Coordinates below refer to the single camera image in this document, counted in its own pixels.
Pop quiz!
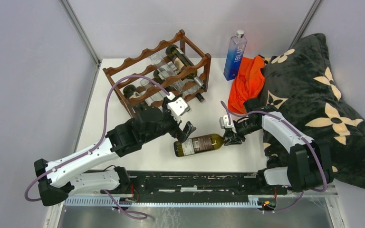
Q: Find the black floral blanket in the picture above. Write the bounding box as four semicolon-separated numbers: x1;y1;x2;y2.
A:
258;33;365;189

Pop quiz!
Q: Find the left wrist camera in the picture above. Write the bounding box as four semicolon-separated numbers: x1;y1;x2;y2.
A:
166;97;191;123

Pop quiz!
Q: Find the dark green wine bottle labelled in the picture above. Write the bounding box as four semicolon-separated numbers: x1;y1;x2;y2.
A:
123;85;149;112

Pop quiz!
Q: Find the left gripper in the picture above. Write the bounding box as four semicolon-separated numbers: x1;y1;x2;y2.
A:
142;97;196;144

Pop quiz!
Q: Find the brown wooden wine rack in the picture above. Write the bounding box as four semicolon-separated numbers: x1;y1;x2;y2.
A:
103;30;211;117

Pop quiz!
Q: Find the aluminium corner post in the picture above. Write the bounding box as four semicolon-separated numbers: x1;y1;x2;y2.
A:
59;0;101;66
289;0;323;48

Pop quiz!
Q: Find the small clear glass bottle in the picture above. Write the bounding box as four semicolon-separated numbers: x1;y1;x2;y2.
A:
150;53;185;95

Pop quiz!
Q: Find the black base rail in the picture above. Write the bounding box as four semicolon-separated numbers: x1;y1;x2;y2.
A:
106;169;288;209

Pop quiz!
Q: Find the left aluminium corner post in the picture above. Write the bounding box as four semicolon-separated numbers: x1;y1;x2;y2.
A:
59;0;101;66

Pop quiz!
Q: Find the dark wine bottle brown label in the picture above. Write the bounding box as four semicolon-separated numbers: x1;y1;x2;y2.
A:
165;44;206;89

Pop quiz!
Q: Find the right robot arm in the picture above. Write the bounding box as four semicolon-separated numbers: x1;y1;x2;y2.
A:
220;98;333;194

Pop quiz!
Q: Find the dark wine bottle silver neck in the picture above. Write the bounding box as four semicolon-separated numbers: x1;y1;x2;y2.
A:
173;133;225;157

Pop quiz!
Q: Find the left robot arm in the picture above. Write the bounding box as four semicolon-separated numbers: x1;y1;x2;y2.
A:
34;107;196;206

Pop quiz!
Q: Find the tall clear glass bottle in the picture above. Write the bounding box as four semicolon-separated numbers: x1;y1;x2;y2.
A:
139;79;163;105

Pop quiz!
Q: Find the clear square bottle black cap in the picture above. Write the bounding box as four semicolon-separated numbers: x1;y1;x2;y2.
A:
168;62;205;103

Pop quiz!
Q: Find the blue square glass bottle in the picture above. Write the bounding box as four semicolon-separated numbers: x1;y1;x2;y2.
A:
223;29;247;81

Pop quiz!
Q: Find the orange cloth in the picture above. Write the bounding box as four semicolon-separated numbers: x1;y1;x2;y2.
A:
228;55;266;114

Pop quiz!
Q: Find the right aluminium corner post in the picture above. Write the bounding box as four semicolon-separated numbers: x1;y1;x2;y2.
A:
289;0;323;48

